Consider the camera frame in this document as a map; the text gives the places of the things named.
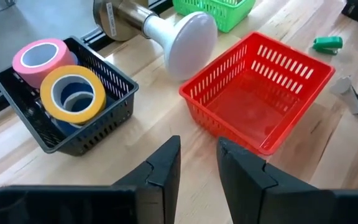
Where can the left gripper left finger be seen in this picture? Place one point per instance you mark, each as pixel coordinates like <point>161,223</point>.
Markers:
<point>154,193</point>

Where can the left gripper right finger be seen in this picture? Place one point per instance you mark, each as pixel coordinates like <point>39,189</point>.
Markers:
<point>247,193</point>

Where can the green mini stapler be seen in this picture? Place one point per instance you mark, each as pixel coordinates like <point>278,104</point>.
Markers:
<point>328,43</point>

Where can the yellow tape roll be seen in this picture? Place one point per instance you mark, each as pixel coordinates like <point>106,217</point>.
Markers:
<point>73,119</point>

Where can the purple tape roll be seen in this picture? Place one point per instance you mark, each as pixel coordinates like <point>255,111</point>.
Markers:
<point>70,91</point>

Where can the pink tape roll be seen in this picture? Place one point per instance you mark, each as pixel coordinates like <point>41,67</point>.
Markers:
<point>31,77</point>

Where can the red plastic basket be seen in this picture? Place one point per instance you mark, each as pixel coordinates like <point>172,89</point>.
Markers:
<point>244,112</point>

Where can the black plastic basket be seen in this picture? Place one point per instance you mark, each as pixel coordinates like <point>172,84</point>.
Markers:
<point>104,124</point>

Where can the green plastic basket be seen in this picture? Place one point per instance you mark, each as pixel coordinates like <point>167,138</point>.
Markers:
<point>225,15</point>

